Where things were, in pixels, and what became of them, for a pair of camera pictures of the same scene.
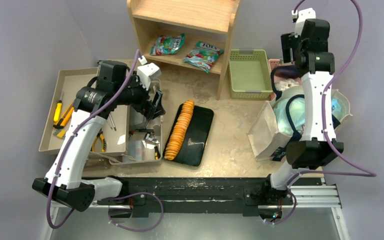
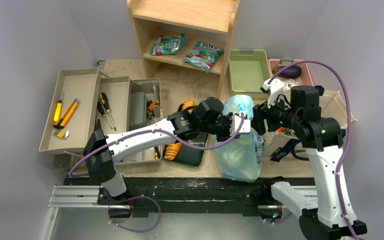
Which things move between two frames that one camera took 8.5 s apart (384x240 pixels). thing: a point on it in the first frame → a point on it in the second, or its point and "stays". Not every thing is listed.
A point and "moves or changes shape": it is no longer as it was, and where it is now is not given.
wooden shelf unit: x=193 y=34 stays
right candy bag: x=203 y=56 stays
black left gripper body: x=140 y=102 → x=221 y=127
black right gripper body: x=286 y=46 → x=259 y=118
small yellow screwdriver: x=57 y=111 stays
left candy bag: x=167 y=45 stays
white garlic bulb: x=281 y=85 stays
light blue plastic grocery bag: x=297 y=109 moves or changes shape
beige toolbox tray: x=115 y=128 stays
